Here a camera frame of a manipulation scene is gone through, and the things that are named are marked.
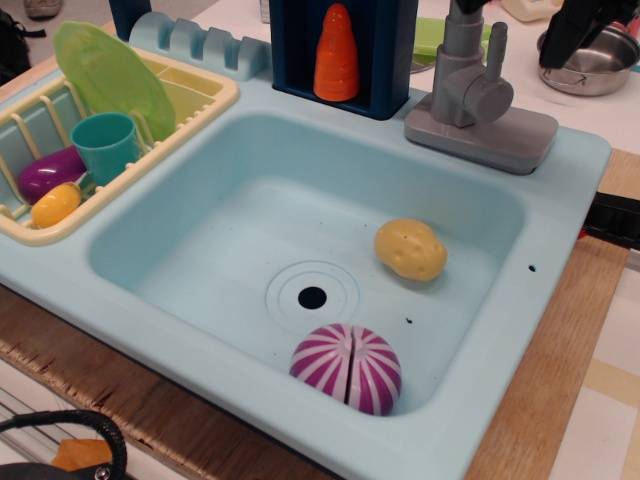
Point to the cream toy bottle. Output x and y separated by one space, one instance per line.
532 10

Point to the shoe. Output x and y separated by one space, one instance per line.
42 9

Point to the green toy plate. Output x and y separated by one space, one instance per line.
111 77

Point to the light blue toy sink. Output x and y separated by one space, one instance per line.
212 268

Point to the green tray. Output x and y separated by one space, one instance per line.
429 35

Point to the grey faucet lever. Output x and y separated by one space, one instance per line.
496 52

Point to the purple toy eggplant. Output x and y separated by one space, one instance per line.
52 170

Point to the teal toy cup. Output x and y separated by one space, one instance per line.
107 143

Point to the purple striped toy onion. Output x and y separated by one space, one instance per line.
352 364

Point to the yellow toy lemon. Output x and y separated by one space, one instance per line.
56 205

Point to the steel pot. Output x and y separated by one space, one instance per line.
600 69

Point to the wooden board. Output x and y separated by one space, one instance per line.
570 411

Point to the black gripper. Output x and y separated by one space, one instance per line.
573 27

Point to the yellow toy potato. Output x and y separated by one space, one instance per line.
411 249

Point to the grey toy faucet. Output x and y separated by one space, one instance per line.
467 117

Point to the orange paper piece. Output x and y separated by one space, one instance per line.
76 454

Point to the black bag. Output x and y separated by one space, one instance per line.
14 53

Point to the orange toy carrot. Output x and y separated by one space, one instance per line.
337 73

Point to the black clamp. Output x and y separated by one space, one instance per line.
614 219

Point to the cream dish rack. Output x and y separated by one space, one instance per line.
38 121

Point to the dark blue holder box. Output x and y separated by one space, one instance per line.
384 35

